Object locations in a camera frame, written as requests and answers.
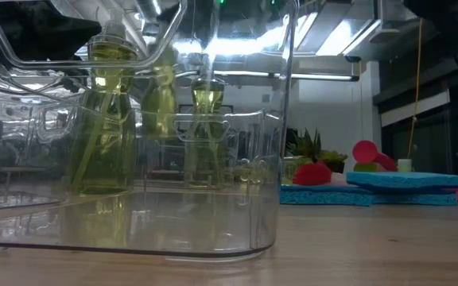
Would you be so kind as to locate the potted succulent plant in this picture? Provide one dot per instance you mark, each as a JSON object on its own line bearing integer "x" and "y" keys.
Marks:
{"x": 310, "y": 145}

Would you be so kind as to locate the red and white dish brush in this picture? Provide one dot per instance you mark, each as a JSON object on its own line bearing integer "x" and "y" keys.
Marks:
{"x": 312, "y": 175}
{"x": 366, "y": 151}

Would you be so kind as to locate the long ceiling light fixture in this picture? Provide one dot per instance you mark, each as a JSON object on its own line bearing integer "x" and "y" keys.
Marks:
{"x": 312, "y": 75}

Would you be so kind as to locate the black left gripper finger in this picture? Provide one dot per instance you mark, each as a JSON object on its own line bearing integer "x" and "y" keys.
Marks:
{"x": 46, "y": 32}

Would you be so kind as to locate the pale green cup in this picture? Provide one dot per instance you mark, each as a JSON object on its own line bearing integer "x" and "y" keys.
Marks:
{"x": 404, "y": 165}

